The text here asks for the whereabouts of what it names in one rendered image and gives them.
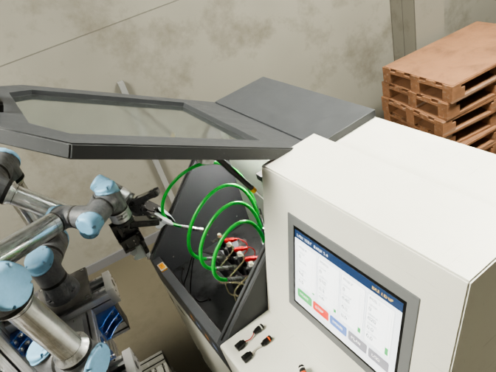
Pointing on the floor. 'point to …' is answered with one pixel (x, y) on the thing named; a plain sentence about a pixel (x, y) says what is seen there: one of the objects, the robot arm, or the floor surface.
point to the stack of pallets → (447, 88)
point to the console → (388, 249)
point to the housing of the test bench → (367, 135)
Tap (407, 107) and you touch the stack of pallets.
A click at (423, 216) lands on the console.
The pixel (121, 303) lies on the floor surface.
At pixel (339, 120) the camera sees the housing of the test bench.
